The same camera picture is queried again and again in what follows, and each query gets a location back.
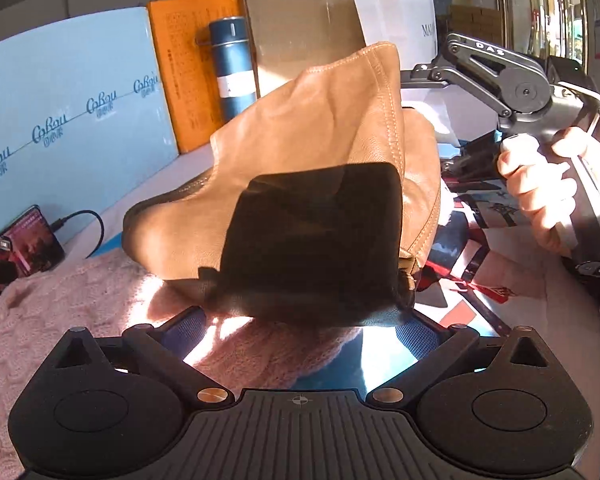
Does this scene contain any stack of cardboard boxes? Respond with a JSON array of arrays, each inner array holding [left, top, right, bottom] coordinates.
[[447, 4, 503, 36]]

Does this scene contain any white board sheet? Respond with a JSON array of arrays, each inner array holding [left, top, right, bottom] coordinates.
[[402, 87, 463, 148]]

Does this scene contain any brown leather jacket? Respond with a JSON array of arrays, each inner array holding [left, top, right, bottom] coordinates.
[[122, 42, 443, 328]]

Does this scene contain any smartphone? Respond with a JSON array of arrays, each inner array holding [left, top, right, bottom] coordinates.
[[0, 205, 64, 322]]

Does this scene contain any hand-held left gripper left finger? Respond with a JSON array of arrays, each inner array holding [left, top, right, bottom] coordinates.
[[50, 307, 236, 406]]

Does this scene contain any white shopping bag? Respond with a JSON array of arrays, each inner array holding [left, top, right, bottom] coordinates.
[[352, 0, 438, 70]]

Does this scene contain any person's right hand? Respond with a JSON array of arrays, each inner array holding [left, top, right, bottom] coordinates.
[[497, 127, 600, 257]]

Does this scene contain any large cardboard box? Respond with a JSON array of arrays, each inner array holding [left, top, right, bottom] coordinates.
[[244, 0, 368, 98]]

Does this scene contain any printed blanket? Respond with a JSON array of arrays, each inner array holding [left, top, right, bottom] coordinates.
[[280, 142, 536, 393]]

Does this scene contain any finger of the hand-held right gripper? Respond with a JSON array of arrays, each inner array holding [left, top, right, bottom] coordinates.
[[440, 130, 506, 181], [399, 31, 531, 118]]

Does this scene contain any black charging cable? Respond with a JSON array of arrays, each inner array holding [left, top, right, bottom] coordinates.
[[49, 210, 106, 267]]

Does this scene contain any blue thermos bottle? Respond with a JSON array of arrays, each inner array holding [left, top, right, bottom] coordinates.
[[196, 16, 257, 123]]

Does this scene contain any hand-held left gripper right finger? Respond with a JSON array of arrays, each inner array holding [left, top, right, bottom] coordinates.
[[367, 310, 551, 406]]

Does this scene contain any orange carton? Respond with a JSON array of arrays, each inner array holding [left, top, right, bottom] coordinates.
[[146, 0, 261, 155]]

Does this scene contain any pink knit sweater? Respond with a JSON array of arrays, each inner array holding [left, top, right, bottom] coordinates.
[[0, 250, 371, 480]]

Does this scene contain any light blue carton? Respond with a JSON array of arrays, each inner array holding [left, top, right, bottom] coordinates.
[[0, 6, 181, 251]]

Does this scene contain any gold framed glass door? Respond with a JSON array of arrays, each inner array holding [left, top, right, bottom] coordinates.
[[497, 0, 596, 66]]

